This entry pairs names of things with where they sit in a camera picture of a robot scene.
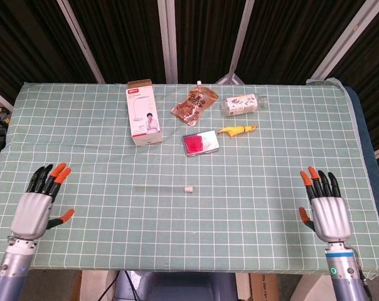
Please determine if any brown snack pouch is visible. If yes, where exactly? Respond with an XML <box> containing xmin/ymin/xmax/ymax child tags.
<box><xmin>171</xmin><ymin>80</ymin><xmax>220</xmax><ymax>127</ymax></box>

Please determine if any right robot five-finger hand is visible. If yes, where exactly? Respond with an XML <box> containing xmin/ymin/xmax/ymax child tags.
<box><xmin>298</xmin><ymin>166</ymin><xmax>353</xmax><ymax>243</ymax></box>

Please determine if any red item in clear case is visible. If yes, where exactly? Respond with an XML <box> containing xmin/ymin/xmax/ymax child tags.
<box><xmin>181</xmin><ymin>130</ymin><xmax>221</xmax><ymax>157</ymax></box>

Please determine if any narrow white box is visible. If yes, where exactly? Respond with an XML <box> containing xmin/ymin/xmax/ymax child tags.
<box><xmin>235</xmin><ymin>272</ymin><xmax>252</xmax><ymax>300</ymax></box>

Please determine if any blue padded table edge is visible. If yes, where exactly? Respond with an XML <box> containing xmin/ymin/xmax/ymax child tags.
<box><xmin>343</xmin><ymin>86</ymin><xmax>379</xmax><ymax>201</ymax></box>

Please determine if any yellow rubber chicken toy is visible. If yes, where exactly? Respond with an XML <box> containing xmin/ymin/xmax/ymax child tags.
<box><xmin>217</xmin><ymin>124</ymin><xmax>259</xmax><ymax>137</ymax></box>

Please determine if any white carton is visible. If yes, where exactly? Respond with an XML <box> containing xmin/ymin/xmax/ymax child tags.
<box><xmin>297</xmin><ymin>275</ymin><xmax>334</xmax><ymax>301</ymax></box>

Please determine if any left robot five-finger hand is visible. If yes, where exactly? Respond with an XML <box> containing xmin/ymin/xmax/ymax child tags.
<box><xmin>9</xmin><ymin>162</ymin><xmax>75</xmax><ymax>241</ymax></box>

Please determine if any clear bottle with white label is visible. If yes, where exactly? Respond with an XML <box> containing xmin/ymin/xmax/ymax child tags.
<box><xmin>220</xmin><ymin>93</ymin><xmax>269</xmax><ymax>117</ymax></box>

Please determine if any green checked tablecloth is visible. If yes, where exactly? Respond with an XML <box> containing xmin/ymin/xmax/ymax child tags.
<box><xmin>0</xmin><ymin>78</ymin><xmax>379</xmax><ymax>280</ymax></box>

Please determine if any white metal partition frame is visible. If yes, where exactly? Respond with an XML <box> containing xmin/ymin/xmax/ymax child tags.
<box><xmin>309</xmin><ymin>0</ymin><xmax>379</xmax><ymax>81</ymax></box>
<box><xmin>215</xmin><ymin>0</ymin><xmax>256</xmax><ymax>85</ymax></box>
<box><xmin>157</xmin><ymin>0</ymin><xmax>179</xmax><ymax>84</ymax></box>
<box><xmin>56</xmin><ymin>0</ymin><xmax>106</xmax><ymax>84</ymax></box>

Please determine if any brown cardboard box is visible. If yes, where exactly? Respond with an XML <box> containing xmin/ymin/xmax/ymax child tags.
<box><xmin>250</xmin><ymin>273</ymin><xmax>280</xmax><ymax>301</ymax></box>

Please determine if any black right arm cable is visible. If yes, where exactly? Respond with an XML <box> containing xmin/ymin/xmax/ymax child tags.
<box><xmin>351</xmin><ymin>247</ymin><xmax>371</xmax><ymax>297</ymax></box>

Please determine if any white desk lamp box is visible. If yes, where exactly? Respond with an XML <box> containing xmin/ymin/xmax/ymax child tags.
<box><xmin>125</xmin><ymin>80</ymin><xmax>164</xmax><ymax>147</ymax></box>

